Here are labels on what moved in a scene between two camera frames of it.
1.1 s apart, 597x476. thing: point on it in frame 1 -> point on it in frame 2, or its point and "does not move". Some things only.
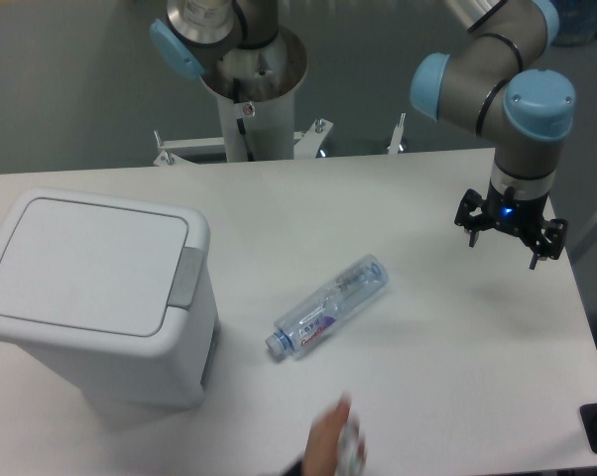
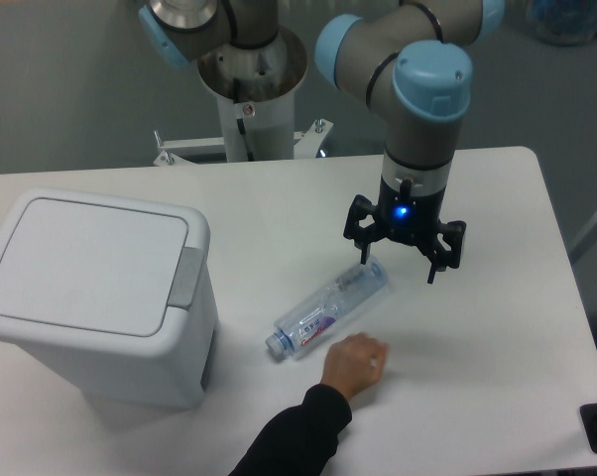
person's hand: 322,451 -> 354,363
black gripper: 518,204 -> 410,207
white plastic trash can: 114,284 does not move
